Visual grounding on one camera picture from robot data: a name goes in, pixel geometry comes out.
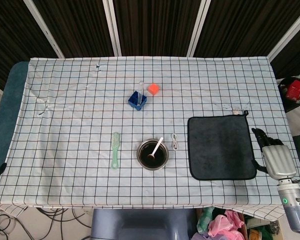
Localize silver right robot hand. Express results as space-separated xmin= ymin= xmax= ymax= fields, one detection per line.
xmin=251 ymin=127 xmax=298 ymax=181

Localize white plastic spoon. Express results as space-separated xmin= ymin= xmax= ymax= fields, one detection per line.
xmin=147 ymin=136 xmax=164 ymax=160

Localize dark grey cloth mat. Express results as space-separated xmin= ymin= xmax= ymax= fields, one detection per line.
xmin=187 ymin=110 xmax=258 ymax=181

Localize metal bowl with dark liquid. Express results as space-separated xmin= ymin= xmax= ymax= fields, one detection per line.
xmin=136 ymin=138 xmax=170 ymax=171

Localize red object on black stand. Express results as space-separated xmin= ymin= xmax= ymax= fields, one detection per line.
xmin=277 ymin=76 xmax=300 ymax=113

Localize red box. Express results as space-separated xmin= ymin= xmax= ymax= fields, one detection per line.
xmin=285 ymin=79 xmax=300 ymax=102

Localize pink cloth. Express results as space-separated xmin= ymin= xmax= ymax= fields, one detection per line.
xmin=207 ymin=209 xmax=245 ymax=240

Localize white checkered tablecloth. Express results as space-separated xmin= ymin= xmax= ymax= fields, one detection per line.
xmin=0 ymin=56 xmax=300 ymax=222

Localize green cloth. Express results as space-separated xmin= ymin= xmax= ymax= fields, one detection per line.
xmin=196 ymin=206 xmax=216 ymax=232

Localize green scrubbing brush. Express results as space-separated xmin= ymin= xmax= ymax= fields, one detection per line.
xmin=110 ymin=132 xmax=121 ymax=170

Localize orange cube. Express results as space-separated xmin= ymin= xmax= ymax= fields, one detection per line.
xmin=147 ymin=83 xmax=160 ymax=96

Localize grey robot torso base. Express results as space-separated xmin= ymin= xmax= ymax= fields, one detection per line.
xmin=90 ymin=208 xmax=197 ymax=240

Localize blue plastic tube holder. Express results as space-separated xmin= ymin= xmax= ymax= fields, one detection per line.
xmin=127 ymin=91 xmax=148 ymax=111

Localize clear test tube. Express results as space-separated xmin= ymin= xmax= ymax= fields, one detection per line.
xmin=137 ymin=80 xmax=145 ymax=106

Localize black floor cables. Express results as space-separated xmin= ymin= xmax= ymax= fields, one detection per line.
xmin=0 ymin=206 xmax=93 ymax=240

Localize coiled white cable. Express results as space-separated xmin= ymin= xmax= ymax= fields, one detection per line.
xmin=170 ymin=133 xmax=180 ymax=151

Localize white partition post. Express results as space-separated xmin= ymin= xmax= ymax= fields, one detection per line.
xmin=265 ymin=4 xmax=300 ymax=62
xmin=29 ymin=0 xmax=65 ymax=59
xmin=102 ymin=0 xmax=123 ymax=57
xmin=186 ymin=0 xmax=212 ymax=58

